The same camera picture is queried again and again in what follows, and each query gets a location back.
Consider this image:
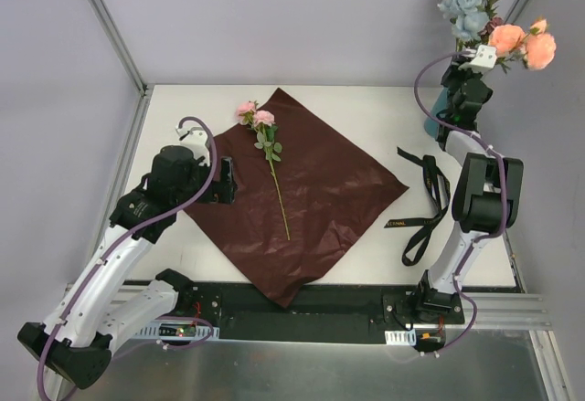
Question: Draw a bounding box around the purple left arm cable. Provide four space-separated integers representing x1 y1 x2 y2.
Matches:
36 116 218 401

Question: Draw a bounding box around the teal cone vase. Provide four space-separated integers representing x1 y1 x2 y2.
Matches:
423 87 449 138

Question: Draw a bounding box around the white left cable duct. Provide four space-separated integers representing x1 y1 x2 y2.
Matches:
133 321 219 341

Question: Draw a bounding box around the white cable duct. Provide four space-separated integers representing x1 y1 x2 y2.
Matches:
133 321 219 341
384 329 417 347

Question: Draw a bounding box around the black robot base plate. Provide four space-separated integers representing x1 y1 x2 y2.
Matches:
164 282 465 344

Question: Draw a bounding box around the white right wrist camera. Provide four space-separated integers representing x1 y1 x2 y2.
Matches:
463 45 498 73

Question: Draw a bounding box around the pink rose flower stem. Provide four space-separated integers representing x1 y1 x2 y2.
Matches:
236 100 291 241

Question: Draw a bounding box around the blue hydrangea flower stem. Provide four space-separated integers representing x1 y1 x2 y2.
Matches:
437 0 504 50

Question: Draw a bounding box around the white right cable duct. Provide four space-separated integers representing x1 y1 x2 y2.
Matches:
384 329 417 347

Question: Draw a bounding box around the black ribbon gold lettering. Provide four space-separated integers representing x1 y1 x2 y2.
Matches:
384 147 452 267

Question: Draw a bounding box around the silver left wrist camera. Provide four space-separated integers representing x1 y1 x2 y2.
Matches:
175 126 210 166

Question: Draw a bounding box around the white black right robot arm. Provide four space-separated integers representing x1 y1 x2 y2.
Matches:
409 60 524 323

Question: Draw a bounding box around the mauve rose flower stem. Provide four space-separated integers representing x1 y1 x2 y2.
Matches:
472 18 557 71

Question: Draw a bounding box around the red flower bouquet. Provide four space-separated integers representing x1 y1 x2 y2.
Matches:
186 89 408 308

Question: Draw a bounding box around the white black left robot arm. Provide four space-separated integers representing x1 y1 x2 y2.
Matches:
17 145 237 389

